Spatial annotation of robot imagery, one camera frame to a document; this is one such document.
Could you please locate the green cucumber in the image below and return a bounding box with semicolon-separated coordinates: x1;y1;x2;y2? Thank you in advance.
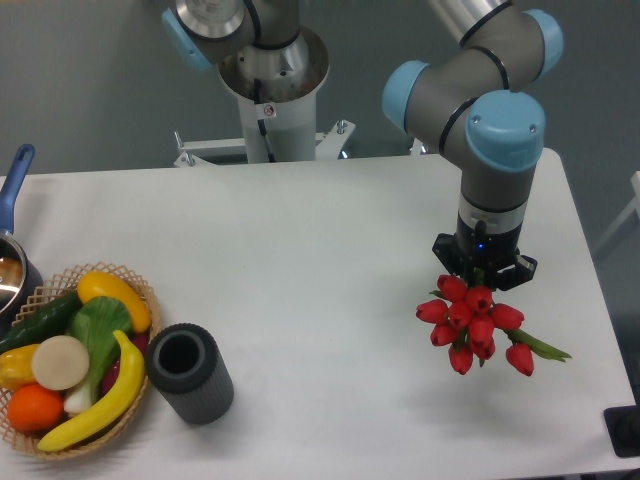
1;291;82;353

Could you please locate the red tulip bouquet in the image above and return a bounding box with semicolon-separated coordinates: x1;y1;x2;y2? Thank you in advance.
415;274;571;377

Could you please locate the orange fruit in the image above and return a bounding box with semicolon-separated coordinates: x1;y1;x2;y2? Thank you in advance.
7;384;63;432

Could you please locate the blue handled saucepan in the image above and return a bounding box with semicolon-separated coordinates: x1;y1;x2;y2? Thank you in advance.
1;144;43;336

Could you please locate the beige round radish slice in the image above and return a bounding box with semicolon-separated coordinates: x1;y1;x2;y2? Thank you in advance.
31;335;90;391

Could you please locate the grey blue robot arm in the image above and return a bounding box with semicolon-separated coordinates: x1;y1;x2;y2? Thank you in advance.
161;1;564;291

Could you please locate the white frame at right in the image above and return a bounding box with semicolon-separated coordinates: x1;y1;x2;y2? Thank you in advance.
592;171;639;261

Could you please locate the dark grey ribbed vase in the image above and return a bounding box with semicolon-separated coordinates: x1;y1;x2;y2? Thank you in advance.
145;323;234;425

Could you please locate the green bok choy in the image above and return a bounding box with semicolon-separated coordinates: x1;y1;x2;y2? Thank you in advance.
64;296;132;416

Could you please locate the woven wicker basket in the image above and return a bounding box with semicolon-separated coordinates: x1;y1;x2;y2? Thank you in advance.
1;262;161;461

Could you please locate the black device at table edge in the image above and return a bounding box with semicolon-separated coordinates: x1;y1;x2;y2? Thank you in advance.
603;405;639;458

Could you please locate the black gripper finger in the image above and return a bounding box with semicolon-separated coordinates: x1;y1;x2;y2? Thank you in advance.
493;254;538;291
432;233;465;276

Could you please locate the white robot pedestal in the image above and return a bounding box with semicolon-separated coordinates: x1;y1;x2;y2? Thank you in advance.
174;26;356;167

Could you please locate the yellow bell pepper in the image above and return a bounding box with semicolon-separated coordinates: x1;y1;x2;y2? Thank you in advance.
0;344;39;391

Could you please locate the yellow banana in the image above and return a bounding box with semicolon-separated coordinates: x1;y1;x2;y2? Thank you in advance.
37;330;145;452

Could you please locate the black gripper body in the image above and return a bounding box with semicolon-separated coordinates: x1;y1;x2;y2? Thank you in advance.
454;215;522;288

